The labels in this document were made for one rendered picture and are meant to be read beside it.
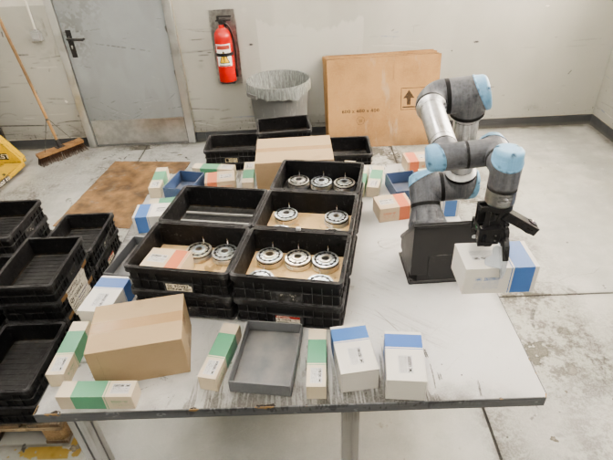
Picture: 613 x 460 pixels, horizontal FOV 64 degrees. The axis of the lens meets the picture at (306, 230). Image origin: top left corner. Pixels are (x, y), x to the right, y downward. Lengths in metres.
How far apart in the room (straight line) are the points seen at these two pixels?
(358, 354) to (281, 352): 0.28
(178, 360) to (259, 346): 0.28
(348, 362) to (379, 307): 0.38
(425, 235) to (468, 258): 0.46
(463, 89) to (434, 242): 0.57
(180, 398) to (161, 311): 0.29
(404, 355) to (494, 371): 0.31
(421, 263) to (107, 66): 3.82
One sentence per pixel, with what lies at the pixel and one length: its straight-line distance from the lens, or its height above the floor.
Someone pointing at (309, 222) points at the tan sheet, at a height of 0.83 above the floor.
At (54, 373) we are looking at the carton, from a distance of 1.84.
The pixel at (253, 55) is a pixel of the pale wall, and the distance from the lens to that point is 4.76.
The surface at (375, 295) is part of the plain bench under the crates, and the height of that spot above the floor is 0.70.
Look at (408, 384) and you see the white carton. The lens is 1.57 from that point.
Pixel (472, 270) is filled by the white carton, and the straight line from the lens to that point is 1.40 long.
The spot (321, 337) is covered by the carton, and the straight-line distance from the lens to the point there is 1.70.
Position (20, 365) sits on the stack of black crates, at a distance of 2.69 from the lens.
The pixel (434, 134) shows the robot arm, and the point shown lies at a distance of 1.43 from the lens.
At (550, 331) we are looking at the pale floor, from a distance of 2.99.
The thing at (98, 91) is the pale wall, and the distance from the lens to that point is 5.18.
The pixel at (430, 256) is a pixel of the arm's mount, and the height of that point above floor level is 0.83.
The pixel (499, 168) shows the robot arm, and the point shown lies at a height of 1.43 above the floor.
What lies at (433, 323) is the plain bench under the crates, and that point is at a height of 0.70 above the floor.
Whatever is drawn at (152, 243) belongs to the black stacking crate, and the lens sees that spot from 2.04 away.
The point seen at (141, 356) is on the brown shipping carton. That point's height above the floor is 0.81.
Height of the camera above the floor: 2.00
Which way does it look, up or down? 34 degrees down
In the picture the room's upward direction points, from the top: 3 degrees counter-clockwise
